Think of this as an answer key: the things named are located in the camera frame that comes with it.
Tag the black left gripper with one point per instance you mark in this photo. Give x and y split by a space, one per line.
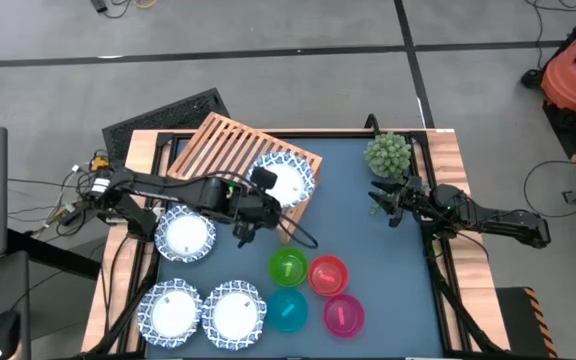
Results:
260 207

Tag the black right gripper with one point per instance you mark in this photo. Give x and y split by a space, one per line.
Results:
413 197

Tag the blue patterned paper bowl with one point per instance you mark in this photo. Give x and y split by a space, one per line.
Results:
235 316
185 235
295 192
170 314

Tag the red plastic bowl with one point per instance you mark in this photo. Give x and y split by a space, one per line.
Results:
328 276

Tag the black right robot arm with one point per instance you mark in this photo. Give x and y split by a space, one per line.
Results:
508 222

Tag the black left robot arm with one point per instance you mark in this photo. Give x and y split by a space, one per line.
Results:
178 189

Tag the slatted wooden shelf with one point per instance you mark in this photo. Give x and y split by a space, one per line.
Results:
218 145

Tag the green plastic bowl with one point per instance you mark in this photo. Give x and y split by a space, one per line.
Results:
288 267

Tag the blue table mat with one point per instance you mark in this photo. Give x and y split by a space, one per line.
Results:
368 250

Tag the cyan plastic bowl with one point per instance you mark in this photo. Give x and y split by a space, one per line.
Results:
288 311

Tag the pink plastic bowl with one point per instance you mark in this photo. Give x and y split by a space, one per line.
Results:
344 316

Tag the orange vacuum cleaner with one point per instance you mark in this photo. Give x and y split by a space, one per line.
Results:
575 80

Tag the black computer mouse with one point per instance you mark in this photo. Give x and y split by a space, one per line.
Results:
4 334

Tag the black power adapter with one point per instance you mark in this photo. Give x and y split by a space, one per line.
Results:
99 5

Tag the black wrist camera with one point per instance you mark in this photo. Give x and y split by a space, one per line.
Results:
263 178

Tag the wooden table with black frame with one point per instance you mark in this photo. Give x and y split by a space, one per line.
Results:
468 270

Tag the black diagonal frame strut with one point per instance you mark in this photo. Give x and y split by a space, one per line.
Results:
460 305
128 310

